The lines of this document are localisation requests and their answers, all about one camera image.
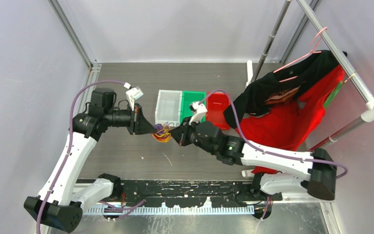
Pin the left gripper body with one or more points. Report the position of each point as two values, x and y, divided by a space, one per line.
134 117

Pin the red t-shirt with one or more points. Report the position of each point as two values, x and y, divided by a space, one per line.
288 125

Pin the red plastic bin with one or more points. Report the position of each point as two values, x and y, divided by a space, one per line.
216 104

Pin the metal clothes rack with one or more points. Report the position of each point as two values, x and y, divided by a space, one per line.
276 113

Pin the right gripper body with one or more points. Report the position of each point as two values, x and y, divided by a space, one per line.
194 138

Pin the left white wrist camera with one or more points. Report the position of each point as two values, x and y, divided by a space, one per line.
132 94

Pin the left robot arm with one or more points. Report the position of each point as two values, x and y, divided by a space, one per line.
56 205

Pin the black t-shirt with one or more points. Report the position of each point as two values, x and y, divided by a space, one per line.
285 85

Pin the green clothes hanger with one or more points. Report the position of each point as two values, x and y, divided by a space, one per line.
332 95

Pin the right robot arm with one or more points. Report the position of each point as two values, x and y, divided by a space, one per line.
314 172

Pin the pink clothes hanger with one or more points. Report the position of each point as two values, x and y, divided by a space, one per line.
312 51

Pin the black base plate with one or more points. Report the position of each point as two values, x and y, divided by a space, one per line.
187 194

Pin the green plastic bin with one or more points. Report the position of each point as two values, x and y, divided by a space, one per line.
189 97

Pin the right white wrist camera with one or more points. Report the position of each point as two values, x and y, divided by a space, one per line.
199 111

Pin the white plastic bin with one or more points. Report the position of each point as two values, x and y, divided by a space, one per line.
168 108

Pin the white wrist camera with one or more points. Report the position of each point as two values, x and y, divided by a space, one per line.
132 94
199 111

